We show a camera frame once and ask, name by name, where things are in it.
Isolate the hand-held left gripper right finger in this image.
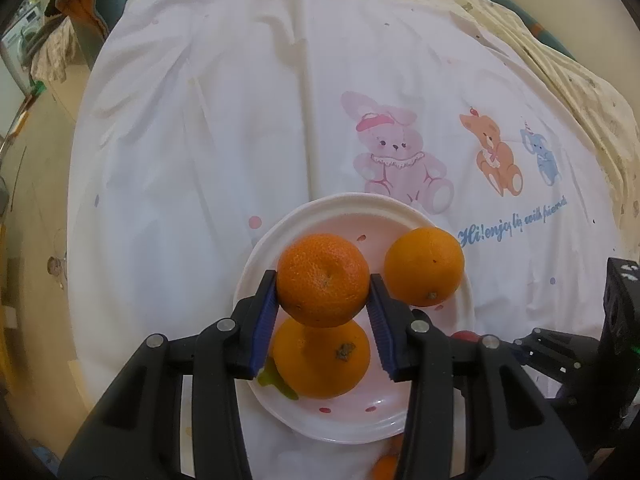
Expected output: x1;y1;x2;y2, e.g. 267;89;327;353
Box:
366;272;591;480

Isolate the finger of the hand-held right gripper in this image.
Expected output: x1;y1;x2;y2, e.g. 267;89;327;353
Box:
512;327;607;362
525;357;603;402

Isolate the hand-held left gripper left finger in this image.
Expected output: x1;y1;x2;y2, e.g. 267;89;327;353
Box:
57;269;281;480

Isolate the medium round orange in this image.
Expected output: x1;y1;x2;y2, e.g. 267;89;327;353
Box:
272;317;372;400

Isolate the large orange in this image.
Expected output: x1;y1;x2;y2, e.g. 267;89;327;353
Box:
383;227;466;309

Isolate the pink strawberry plate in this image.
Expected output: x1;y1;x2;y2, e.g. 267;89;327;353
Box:
232;192;476;444

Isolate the white printed blanket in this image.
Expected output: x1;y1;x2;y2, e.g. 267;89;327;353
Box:
66;0;622;480

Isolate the teal pillow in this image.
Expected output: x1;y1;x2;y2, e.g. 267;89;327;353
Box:
482;0;577;62

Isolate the floral cloth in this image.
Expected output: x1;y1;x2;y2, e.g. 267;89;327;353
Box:
31;24;80;84

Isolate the white washing machine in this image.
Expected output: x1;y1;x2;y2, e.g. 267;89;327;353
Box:
0;0;47;97

